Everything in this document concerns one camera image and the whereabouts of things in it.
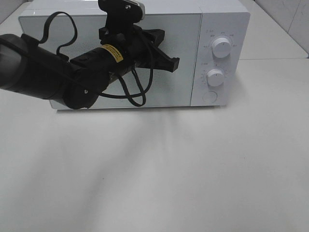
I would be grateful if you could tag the white microwave knob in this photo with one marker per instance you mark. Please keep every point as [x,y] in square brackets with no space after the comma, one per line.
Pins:
[215,77]
[221,46]

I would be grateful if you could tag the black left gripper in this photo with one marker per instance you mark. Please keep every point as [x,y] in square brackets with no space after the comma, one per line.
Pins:
[117,57]

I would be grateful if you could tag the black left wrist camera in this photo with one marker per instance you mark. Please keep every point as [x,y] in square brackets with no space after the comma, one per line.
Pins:
[121,17]

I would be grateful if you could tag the round door release button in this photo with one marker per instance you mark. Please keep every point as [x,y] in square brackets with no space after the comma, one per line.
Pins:
[210,97]

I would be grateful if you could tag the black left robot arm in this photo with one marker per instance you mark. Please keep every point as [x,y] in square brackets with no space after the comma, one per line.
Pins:
[28,69]

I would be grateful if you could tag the white microwave door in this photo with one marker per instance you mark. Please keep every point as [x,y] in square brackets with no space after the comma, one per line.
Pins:
[180,41]

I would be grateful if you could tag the white microwave oven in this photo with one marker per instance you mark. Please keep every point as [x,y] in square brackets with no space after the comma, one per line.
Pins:
[218,18]

